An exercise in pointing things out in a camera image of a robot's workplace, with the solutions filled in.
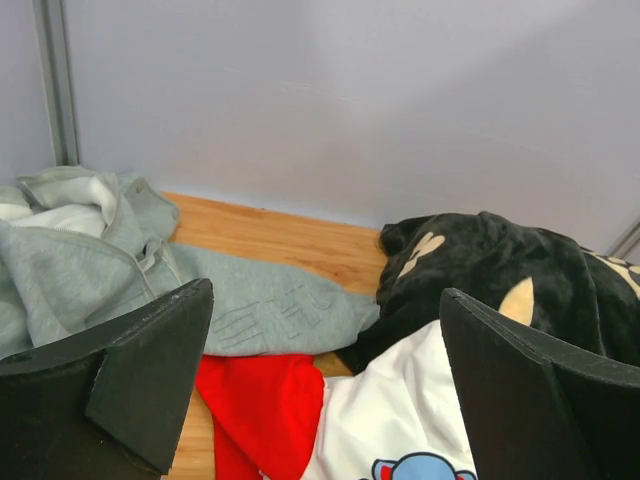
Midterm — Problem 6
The grey metal frame post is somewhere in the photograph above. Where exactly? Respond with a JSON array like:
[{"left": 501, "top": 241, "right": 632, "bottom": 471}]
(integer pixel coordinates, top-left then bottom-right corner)
[
  {"left": 32, "top": 0, "right": 81, "bottom": 166},
  {"left": 609, "top": 219, "right": 640, "bottom": 259}
]

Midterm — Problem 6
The left grey metal frame post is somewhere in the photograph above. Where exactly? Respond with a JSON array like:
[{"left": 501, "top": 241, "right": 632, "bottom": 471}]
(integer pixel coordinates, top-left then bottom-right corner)
[{"left": 32, "top": 0, "right": 81, "bottom": 166}]

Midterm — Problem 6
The grey zip hoodie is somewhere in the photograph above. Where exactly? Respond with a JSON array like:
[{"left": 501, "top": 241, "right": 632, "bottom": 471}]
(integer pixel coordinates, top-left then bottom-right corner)
[{"left": 1, "top": 167, "right": 379, "bottom": 356}]

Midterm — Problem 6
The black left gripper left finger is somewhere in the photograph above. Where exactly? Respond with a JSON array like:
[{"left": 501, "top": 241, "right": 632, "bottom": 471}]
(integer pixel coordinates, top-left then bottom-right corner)
[{"left": 1, "top": 279, "right": 214, "bottom": 479}]

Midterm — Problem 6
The right grey metal frame post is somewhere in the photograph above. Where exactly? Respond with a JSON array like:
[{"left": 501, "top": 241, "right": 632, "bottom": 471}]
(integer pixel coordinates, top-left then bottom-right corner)
[{"left": 609, "top": 219, "right": 640, "bottom": 259}]

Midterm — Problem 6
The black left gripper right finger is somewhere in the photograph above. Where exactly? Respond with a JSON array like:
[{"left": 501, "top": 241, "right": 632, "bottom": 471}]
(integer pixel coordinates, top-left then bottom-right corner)
[{"left": 440, "top": 289, "right": 639, "bottom": 479}]

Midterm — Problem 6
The black floral plush pillow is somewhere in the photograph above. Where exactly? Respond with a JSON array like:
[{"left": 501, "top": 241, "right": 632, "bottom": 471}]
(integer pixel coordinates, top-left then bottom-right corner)
[{"left": 336, "top": 212, "right": 639, "bottom": 374}]

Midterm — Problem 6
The rainbow white zip jacket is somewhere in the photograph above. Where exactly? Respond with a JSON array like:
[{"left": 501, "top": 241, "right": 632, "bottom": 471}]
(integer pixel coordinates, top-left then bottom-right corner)
[{"left": 196, "top": 322, "right": 476, "bottom": 479}]

